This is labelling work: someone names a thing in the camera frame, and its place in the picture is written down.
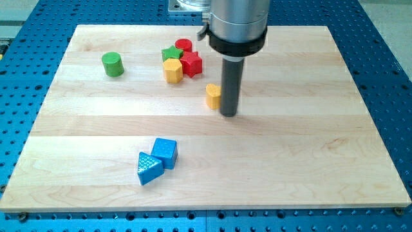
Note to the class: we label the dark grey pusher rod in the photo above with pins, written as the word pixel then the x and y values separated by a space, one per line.
pixel 231 75

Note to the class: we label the yellow heart block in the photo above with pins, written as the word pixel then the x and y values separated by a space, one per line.
pixel 213 96

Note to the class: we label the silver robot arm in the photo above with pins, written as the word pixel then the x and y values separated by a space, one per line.
pixel 236 29

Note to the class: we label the red star block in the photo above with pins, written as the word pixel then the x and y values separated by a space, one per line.
pixel 192 63

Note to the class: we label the green star block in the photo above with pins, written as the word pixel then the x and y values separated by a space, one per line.
pixel 171 53

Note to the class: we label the red cylinder block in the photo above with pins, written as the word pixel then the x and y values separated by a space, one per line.
pixel 184 44

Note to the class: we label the yellow hexagon block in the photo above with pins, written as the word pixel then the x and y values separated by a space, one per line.
pixel 173 70

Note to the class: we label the blue cube block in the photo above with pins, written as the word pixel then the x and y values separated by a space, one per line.
pixel 165 150

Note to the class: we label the wooden board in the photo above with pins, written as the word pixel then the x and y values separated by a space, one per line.
pixel 302 136

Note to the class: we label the green cylinder block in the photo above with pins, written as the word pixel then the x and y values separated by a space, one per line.
pixel 112 63

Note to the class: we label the blue triangle block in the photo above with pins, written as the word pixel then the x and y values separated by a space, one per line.
pixel 149 168

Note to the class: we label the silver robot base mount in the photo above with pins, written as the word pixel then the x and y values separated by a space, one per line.
pixel 185 7

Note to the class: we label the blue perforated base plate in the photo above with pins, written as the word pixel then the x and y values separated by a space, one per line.
pixel 33 57

